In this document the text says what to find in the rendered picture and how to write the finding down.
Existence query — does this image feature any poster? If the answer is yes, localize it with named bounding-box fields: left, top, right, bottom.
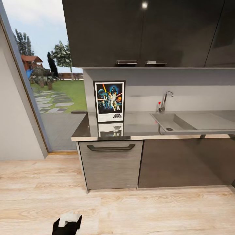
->
left=93, top=80, right=126, bottom=123

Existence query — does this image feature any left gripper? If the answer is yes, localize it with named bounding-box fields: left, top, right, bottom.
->
left=52, top=215, right=82, bottom=235

